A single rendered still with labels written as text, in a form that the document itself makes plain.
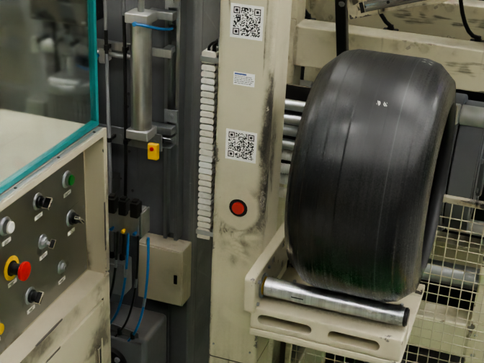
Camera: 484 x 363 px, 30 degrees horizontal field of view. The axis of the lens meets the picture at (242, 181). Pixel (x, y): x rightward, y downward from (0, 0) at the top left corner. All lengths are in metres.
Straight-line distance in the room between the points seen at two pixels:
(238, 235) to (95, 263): 0.35
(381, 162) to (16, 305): 0.80
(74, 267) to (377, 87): 0.80
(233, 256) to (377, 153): 0.54
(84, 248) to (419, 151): 0.82
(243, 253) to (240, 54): 0.50
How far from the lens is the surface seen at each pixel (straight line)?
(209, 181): 2.15
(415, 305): 2.32
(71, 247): 2.10
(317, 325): 2.11
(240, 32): 1.99
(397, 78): 1.92
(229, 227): 2.17
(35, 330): 2.00
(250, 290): 2.09
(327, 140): 1.85
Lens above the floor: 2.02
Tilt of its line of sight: 25 degrees down
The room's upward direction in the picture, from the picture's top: 3 degrees clockwise
